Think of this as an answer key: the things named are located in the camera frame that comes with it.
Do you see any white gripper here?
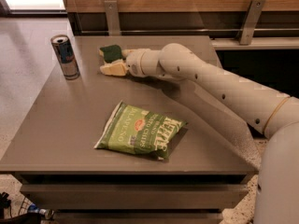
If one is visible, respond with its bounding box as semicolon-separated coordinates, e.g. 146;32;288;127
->
100;49;150;77

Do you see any green and yellow sponge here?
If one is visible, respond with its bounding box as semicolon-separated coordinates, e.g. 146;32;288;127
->
99;45;124;65

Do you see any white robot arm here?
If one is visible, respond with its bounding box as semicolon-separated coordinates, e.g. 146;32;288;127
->
99;43;299;224

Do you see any blue silver energy drink can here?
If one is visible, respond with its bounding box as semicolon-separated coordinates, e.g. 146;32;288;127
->
50;35;79;80

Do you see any green kettle chips bag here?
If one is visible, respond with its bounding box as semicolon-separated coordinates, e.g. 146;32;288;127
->
94;102;186;160

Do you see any grey drawer cabinet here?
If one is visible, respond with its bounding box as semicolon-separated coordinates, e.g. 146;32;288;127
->
1;36;261;224

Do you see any plastic bottle on floor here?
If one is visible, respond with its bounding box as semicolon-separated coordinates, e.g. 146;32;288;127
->
27;203;54;220

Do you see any left metal bracket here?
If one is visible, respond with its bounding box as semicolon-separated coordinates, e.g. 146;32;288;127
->
104;0;121;36

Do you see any metal bracket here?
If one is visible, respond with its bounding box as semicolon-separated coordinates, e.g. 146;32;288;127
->
239;0;266;46
104;0;121;36

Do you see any right metal bracket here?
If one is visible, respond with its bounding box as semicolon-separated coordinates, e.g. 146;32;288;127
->
239;0;266;46

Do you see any black wire basket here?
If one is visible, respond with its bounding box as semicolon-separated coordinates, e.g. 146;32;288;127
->
0;191;45;224

